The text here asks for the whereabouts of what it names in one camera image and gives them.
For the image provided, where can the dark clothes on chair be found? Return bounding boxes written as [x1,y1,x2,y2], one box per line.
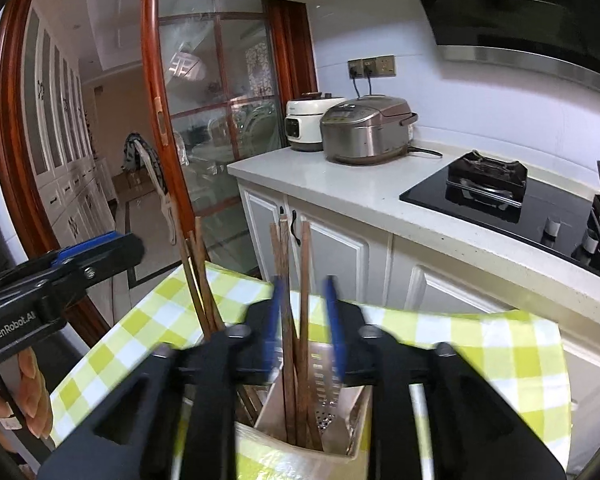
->
[122,132,168,196]

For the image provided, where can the glass sliding door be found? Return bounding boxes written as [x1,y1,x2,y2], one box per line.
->
[140,0,291,271]

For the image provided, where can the white ornate dining chair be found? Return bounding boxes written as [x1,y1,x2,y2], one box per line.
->
[135,140,179,247]

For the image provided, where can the black range hood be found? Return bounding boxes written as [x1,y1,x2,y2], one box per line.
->
[402,0,600,101]

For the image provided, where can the person's left hand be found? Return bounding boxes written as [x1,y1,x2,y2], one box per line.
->
[0,347,55,438]

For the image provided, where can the red-brown wooden door frame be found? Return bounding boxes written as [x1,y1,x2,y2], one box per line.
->
[0,0,321,351]

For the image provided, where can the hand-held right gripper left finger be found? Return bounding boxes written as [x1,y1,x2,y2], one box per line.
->
[37,275,288,480]

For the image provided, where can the white electric pressure cooker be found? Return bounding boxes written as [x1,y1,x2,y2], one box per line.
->
[285,91,348,152]

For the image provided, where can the black glass cooktop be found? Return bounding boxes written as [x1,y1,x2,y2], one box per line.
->
[399,152,600,288]

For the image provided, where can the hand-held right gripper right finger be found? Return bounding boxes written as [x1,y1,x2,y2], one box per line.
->
[326,275,566,480]

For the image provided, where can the white perforated utensil basket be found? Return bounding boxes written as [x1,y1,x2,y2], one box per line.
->
[232,342,373,480]

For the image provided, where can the silver rice cooker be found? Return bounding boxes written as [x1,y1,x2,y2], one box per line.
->
[320,95,419,165]

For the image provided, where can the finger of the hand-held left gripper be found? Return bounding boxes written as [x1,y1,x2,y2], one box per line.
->
[0,232,126,286]
[36,234,145,312]

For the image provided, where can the white tall cupboard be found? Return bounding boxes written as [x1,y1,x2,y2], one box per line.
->
[22,10,116,246]

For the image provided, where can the green checked tablecloth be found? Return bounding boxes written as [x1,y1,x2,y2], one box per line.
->
[47,260,573,480]

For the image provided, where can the bunch of wooden chopsticks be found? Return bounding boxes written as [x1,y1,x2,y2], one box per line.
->
[180,216,326,448]

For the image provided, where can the white kitchen countertop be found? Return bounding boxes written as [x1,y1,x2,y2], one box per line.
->
[227,140,600,311]

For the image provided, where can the wall power socket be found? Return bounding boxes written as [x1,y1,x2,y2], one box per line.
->
[348,55,397,79]

